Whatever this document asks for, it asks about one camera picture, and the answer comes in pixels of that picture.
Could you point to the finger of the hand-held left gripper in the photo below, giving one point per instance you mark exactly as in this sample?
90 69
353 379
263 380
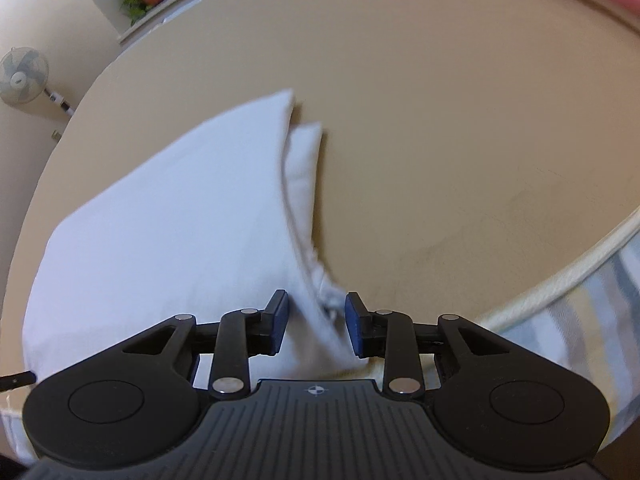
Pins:
17 381

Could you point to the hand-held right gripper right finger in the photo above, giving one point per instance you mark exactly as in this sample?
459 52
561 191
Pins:
356 325

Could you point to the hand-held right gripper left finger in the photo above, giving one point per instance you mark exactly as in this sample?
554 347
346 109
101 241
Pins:
277 320

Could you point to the white windowsill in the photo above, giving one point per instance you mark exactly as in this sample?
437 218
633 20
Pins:
165 12

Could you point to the white standing fan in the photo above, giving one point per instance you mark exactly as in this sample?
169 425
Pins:
22 77

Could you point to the white t-shirt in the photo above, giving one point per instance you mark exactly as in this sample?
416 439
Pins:
175 220

